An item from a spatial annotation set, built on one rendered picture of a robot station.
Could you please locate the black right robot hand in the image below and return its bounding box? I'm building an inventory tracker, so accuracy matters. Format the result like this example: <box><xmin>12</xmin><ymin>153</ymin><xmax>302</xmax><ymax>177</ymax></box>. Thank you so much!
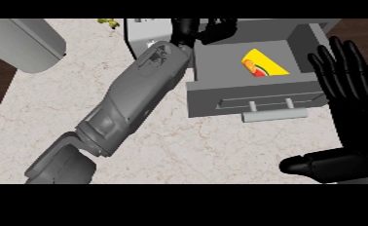
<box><xmin>278</xmin><ymin>35</ymin><xmax>368</xmax><ymax>184</ymax></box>

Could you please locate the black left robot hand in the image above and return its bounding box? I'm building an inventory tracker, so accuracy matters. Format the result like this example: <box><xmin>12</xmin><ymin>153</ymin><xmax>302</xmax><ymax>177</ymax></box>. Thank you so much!
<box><xmin>171</xmin><ymin>18</ymin><xmax>240</xmax><ymax>50</ymax></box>

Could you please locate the grey open drawer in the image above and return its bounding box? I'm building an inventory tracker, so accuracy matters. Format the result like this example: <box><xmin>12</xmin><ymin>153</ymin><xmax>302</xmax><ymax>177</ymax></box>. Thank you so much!
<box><xmin>185</xmin><ymin>19</ymin><xmax>342</xmax><ymax>119</ymax></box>

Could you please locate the grey drawer front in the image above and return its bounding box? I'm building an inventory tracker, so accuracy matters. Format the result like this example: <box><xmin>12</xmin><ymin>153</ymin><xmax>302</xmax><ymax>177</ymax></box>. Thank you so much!
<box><xmin>185</xmin><ymin>75</ymin><xmax>330</xmax><ymax>119</ymax></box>

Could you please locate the grey cabinet block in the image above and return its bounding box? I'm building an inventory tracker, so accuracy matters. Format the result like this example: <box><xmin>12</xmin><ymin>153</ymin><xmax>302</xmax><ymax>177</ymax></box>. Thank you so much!
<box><xmin>125</xmin><ymin>18</ymin><xmax>178</xmax><ymax>62</ymax></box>

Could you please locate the yellow printed packet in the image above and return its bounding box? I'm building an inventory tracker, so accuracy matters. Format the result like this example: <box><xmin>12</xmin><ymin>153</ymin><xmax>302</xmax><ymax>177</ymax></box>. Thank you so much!
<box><xmin>240</xmin><ymin>48</ymin><xmax>292</xmax><ymax>78</ymax></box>

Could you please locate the yellow green small object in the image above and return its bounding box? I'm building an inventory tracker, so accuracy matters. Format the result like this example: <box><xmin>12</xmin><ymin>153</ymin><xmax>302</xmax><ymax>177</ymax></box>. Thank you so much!
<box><xmin>97</xmin><ymin>18</ymin><xmax>122</xmax><ymax>30</ymax></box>

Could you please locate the pale grey rounded appliance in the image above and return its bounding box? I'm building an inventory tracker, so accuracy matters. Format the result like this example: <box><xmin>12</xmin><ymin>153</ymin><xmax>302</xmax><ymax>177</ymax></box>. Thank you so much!
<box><xmin>0</xmin><ymin>19</ymin><xmax>69</xmax><ymax>74</ymax></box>

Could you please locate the pale grey drawer handle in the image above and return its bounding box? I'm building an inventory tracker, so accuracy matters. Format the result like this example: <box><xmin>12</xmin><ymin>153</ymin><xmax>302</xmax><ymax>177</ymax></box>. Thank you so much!
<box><xmin>240</xmin><ymin>97</ymin><xmax>308</xmax><ymax>124</ymax></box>

